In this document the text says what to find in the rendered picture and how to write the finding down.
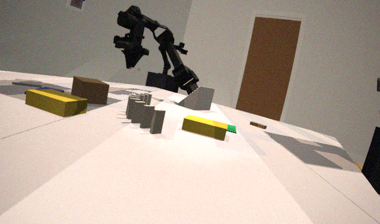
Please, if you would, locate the green flat rectangular block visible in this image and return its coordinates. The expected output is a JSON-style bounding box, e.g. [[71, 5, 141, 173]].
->
[[227, 124, 236, 133]]

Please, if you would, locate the yellow rectangular block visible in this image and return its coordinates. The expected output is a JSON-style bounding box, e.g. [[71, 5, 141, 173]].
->
[[182, 115, 227, 140], [25, 89, 88, 118]]

